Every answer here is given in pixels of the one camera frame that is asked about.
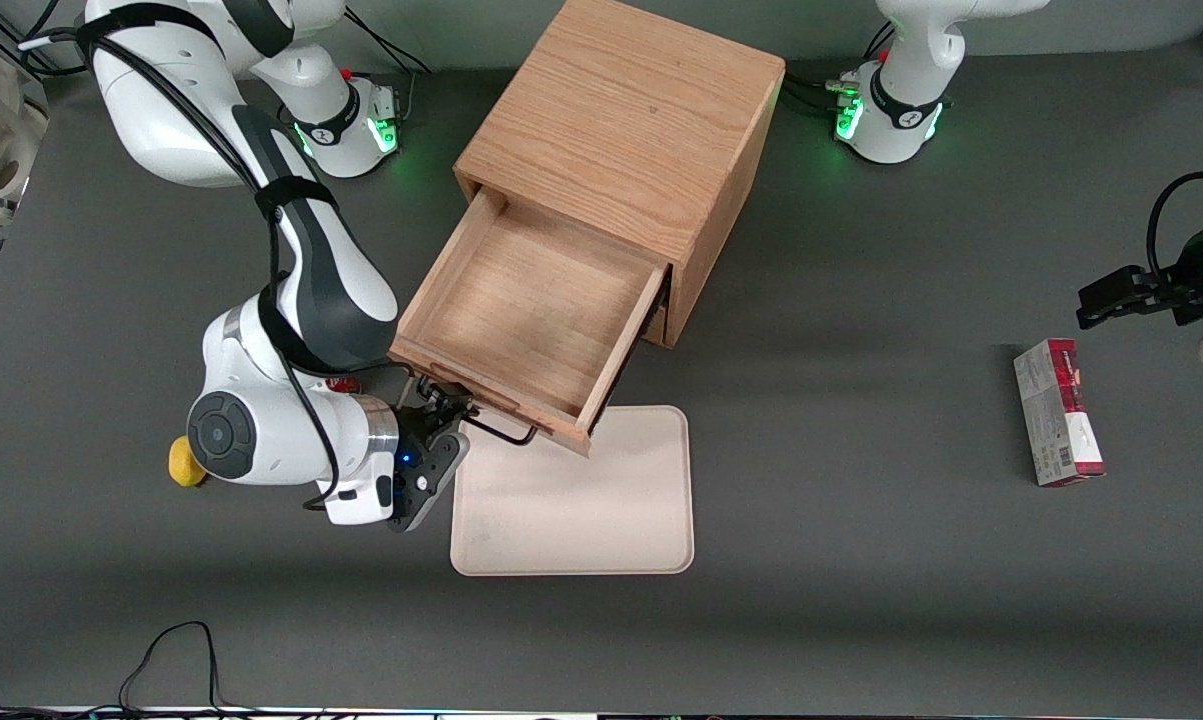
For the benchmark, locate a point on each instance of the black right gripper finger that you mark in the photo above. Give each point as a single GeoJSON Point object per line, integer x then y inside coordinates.
{"type": "Point", "coordinates": [439, 389]}
{"type": "Point", "coordinates": [459, 410]}

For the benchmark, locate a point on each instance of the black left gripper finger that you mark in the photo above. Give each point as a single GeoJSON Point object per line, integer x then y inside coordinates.
{"type": "Point", "coordinates": [1116, 304]}
{"type": "Point", "coordinates": [1139, 278]}

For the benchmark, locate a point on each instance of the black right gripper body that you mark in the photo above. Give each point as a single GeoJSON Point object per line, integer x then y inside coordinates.
{"type": "Point", "coordinates": [414, 423]}

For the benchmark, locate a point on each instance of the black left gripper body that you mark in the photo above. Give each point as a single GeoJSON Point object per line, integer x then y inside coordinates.
{"type": "Point", "coordinates": [1187, 284]}

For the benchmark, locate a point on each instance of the wooden drawer with shallow front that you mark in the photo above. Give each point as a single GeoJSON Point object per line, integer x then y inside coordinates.
{"type": "Point", "coordinates": [531, 310]}

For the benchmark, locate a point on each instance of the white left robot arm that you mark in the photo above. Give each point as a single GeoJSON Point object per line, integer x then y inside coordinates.
{"type": "Point", "coordinates": [911, 40]}

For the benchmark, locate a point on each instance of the wooden drawer with deep front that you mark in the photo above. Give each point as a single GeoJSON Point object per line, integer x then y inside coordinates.
{"type": "Point", "coordinates": [659, 325]}

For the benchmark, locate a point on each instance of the oak wooden drawer cabinet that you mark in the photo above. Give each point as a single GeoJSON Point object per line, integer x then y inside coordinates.
{"type": "Point", "coordinates": [631, 110]}

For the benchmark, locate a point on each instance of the red cola bottle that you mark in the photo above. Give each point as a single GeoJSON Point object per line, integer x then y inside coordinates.
{"type": "Point", "coordinates": [344, 384]}

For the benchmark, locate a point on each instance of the red plaid carton box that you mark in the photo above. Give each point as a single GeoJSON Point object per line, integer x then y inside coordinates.
{"type": "Point", "coordinates": [1059, 420]}

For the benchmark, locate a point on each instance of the beige rectangular tray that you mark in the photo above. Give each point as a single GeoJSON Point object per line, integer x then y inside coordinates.
{"type": "Point", "coordinates": [581, 510]}

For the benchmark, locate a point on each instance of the yellow lemon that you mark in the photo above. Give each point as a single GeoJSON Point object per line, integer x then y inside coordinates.
{"type": "Point", "coordinates": [181, 470]}

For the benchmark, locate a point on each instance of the white background equipment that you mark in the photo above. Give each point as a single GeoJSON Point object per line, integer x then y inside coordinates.
{"type": "Point", "coordinates": [1, 140]}

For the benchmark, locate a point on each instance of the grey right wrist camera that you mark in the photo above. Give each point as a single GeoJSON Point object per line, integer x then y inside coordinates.
{"type": "Point", "coordinates": [426, 480]}

